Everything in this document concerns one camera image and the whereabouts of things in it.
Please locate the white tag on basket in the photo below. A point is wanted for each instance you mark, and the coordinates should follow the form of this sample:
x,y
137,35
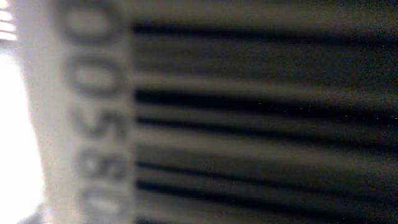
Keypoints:
x,y
163,111

